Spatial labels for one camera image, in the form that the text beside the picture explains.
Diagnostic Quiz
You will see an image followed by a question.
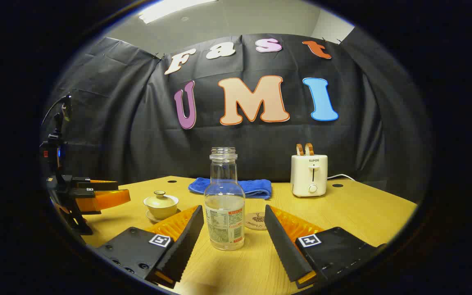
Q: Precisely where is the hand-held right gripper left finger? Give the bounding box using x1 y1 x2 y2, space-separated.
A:
95 205 204 289

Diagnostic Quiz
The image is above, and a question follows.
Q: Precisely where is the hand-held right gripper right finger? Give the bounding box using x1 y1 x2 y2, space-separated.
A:
264 204 386 289

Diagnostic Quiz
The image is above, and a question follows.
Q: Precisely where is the round wooden coaster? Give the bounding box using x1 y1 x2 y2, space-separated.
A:
244 211 268 231

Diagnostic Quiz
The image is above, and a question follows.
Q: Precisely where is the clear plastic water bottle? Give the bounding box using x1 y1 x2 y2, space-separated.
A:
204 147 245 251

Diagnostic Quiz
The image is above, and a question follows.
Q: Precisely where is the folded blue towel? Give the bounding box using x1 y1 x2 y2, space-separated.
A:
188 177 272 200

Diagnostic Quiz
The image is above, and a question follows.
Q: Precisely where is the black backdrop cloth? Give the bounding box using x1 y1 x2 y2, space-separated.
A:
41 27 427 203

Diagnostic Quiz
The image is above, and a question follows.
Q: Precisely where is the white toaster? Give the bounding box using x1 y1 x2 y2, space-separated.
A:
290 154 328 198

